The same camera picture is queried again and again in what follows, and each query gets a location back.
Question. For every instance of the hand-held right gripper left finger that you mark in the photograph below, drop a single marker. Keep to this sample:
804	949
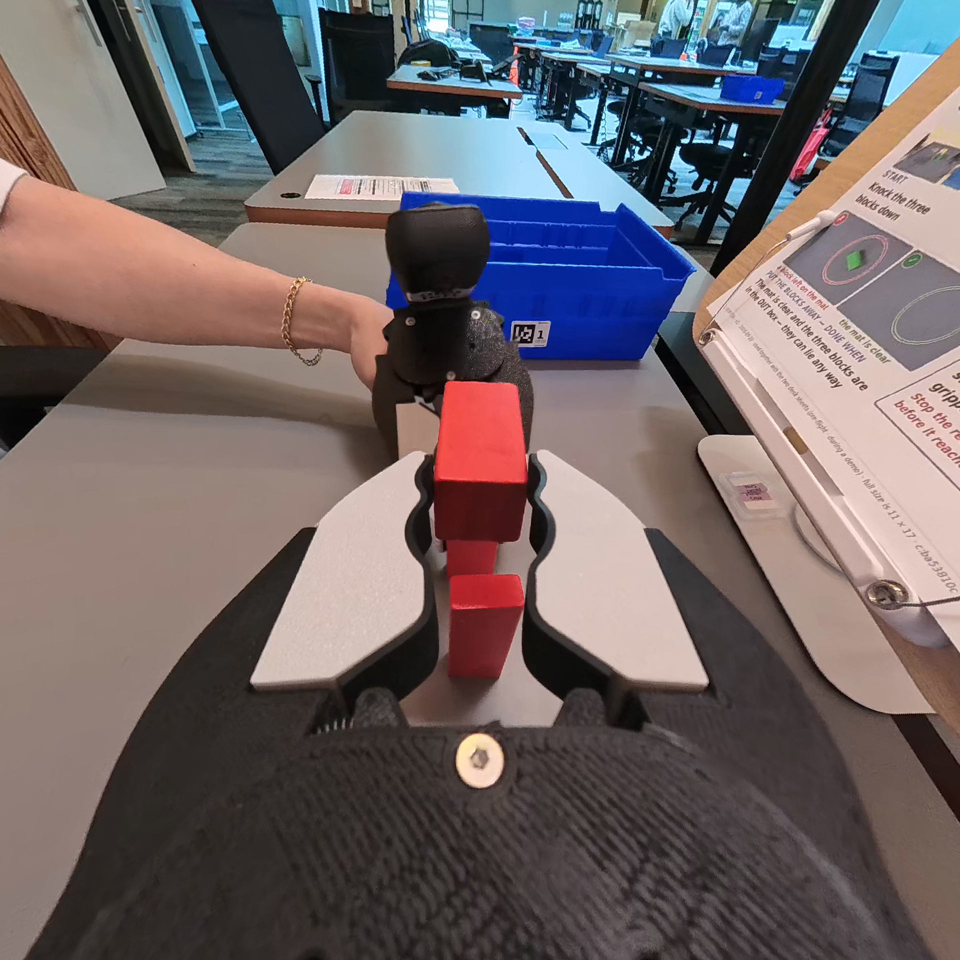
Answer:
345	592

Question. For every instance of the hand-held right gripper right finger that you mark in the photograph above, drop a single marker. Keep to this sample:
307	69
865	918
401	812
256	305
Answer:
615	592

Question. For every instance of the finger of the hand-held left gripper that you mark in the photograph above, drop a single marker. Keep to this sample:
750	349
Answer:
414	431

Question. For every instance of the red wooden arch block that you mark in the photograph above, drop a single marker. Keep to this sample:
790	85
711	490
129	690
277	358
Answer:
480	450

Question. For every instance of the red wooden plank block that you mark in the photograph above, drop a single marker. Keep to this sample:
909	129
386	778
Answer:
484	637
472	559

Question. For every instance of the blue plastic bin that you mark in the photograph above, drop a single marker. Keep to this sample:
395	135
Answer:
750	88
600	300

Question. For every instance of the person's left forearm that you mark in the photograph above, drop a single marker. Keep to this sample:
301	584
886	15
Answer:
150	262

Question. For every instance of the person's left hand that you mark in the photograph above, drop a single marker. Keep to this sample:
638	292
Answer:
360	330

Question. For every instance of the laminated paper sheet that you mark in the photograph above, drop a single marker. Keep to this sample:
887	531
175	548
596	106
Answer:
382	187

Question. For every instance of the wooden board document stand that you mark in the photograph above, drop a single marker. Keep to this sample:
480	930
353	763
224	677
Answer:
780	600

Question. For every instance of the office desk with wooden edge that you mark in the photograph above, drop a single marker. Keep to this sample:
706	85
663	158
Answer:
697	97
450	84

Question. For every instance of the printed instruction sheet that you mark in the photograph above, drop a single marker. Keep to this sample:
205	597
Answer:
862	315

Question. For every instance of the black pole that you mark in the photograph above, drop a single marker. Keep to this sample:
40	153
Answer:
795	135

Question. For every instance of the red bag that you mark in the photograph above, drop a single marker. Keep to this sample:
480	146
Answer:
810	150

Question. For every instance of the person's white shirt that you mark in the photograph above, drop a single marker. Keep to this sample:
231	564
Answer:
9	176

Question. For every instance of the black mesh office chair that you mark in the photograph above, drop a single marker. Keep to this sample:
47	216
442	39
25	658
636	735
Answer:
862	97

